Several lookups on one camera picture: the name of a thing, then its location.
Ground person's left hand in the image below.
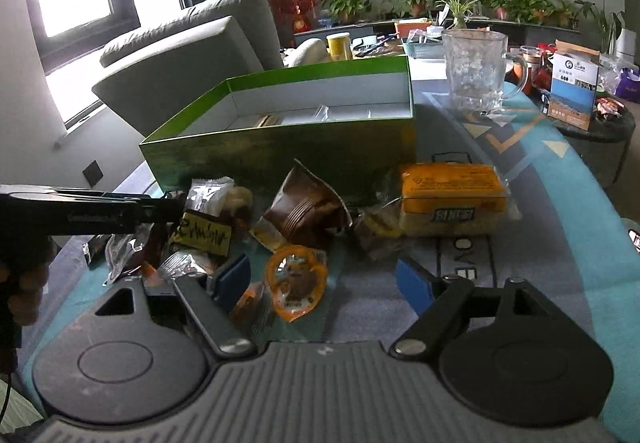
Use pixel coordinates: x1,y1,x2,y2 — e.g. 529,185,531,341
0,235,57,326

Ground round orange snack packet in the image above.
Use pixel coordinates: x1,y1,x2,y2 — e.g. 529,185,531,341
265,244,328,323

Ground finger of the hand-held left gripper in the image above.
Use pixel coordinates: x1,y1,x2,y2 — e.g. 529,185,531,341
139,196,187,225

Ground clear glass mug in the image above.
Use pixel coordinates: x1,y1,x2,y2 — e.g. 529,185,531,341
441,28,528,116

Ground dark wall socket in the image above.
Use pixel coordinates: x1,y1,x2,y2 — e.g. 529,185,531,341
82,160,103,189

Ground dark television cabinet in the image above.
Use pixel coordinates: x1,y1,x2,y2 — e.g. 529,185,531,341
295,18,583,44

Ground silver foil snack packet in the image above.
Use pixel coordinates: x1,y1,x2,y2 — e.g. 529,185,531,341
186,177,236,216

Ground red flower plant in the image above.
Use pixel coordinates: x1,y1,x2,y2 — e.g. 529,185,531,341
270,0,326,34

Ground brown triangular snack packet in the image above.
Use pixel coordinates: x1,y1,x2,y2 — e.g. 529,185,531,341
255,159,353,251

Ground grey sofa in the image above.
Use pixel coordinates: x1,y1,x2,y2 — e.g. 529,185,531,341
91,0,283,136

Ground clear brown nut packet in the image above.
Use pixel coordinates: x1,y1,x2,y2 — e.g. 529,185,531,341
224,186,257,244

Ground small black snack packet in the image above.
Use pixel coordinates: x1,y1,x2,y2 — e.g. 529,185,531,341
82,235,108,266

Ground yellow cake packet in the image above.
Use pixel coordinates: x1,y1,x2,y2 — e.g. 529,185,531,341
397,162,513,238

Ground spider plant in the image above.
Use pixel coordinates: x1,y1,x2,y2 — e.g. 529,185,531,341
435,0,481,29

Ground purple bag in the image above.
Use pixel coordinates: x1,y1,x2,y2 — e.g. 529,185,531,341
615,68,640,101

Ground red snack packets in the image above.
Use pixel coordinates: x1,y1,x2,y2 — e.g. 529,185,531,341
595,98,626,121

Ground green cardboard box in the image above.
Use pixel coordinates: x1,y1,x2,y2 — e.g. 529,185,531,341
139,56,417,209

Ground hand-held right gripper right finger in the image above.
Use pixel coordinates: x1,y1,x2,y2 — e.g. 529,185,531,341
392,258,548,359

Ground small orange snack packet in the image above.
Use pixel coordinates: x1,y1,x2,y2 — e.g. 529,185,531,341
230,283,266,324

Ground clear small cake packet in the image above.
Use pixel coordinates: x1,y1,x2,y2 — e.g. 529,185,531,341
357,203,403,259

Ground black yellow-label snack packet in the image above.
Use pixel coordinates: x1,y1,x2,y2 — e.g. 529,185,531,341
170,210,233,256

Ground round dark side table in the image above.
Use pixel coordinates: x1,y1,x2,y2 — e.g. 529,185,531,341
542,88,636,189

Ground small silver snack packet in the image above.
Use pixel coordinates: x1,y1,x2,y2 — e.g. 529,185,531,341
160,250,221,281

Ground teal tray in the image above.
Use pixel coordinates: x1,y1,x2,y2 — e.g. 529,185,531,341
400,30,446,59

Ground tall leafy plant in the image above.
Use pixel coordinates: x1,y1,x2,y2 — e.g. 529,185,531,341
590,0,626,54

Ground white cushion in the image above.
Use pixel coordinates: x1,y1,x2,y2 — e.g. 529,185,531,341
282,38,331,69

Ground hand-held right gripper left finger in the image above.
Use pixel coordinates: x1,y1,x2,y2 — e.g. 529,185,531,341
94,254,257,358

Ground blue white carton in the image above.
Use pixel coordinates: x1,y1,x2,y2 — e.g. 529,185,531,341
542,40,601,131

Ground white vase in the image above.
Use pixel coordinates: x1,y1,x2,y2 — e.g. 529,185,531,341
617,28,638,59

